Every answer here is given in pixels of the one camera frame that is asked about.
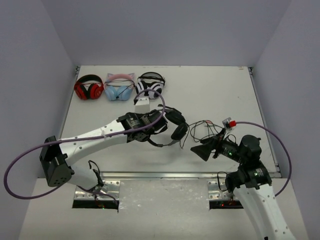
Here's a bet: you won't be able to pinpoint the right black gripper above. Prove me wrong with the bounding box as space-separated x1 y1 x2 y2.
190 128 246 165

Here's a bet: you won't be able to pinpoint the black headset with cable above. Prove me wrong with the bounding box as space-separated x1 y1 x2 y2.
147 106 237 150

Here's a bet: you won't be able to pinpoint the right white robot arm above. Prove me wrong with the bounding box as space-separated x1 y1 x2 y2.
190 130 295 240

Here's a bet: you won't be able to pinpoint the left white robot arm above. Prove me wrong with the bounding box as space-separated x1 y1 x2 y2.
39 110 167 194

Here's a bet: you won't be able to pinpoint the white black striped headphones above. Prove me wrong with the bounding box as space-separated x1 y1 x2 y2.
135 71 166 99

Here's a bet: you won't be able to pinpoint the blue pink cat-ear headphones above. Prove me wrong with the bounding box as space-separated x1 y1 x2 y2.
104 73 136 101

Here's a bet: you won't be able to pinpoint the red black headphones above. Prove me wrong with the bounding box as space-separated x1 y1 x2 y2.
73 74 104 100

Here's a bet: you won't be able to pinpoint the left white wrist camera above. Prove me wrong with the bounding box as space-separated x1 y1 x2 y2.
134 96 151 114

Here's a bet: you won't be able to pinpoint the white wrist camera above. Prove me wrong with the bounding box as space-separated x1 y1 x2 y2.
134 96 151 114
222 117 237 133

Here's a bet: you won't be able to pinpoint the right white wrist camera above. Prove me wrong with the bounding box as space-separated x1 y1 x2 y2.
222 117 237 133

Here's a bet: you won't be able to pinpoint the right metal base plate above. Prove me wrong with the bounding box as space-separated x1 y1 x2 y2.
207 179 234 201

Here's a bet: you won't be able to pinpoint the metal base plate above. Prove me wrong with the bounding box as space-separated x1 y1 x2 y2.
73 179 121 201
207 179 234 201

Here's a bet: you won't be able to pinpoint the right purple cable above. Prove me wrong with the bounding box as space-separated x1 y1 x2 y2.
234 120 293 197

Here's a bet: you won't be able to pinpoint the purple cable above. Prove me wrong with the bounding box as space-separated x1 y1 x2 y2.
234 120 293 197
4 89 166 200

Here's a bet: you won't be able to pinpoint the metal table edge rail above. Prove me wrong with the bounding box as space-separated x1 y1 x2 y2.
100 171 226 180

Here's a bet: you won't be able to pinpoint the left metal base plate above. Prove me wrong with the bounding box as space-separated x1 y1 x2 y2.
73 179 121 201

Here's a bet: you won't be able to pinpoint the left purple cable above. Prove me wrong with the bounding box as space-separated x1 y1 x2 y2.
4 89 166 200

